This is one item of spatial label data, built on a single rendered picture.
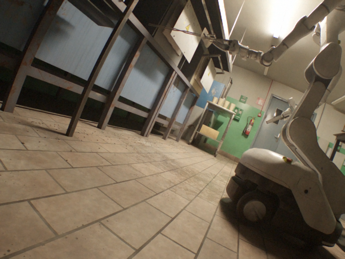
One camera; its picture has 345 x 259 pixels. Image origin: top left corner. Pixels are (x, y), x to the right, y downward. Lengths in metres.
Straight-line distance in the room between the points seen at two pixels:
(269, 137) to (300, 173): 4.57
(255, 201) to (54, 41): 1.28
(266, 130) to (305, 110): 4.33
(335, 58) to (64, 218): 1.39
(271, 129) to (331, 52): 4.35
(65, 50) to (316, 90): 1.44
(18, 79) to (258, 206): 1.25
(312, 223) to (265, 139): 4.56
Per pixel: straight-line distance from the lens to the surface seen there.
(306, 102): 1.18
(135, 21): 1.48
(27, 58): 1.05
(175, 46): 2.02
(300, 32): 1.29
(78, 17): 1.23
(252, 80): 5.71
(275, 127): 5.52
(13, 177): 0.57
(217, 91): 4.59
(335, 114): 6.11
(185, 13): 1.84
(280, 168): 0.90
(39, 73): 1.15
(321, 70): 1.23
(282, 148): 5.52
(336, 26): 1.49
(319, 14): 1.32
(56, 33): 1.17
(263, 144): 5.43
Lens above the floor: 0.30
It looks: 1 degrees down
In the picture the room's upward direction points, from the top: 25 degrees clockwise
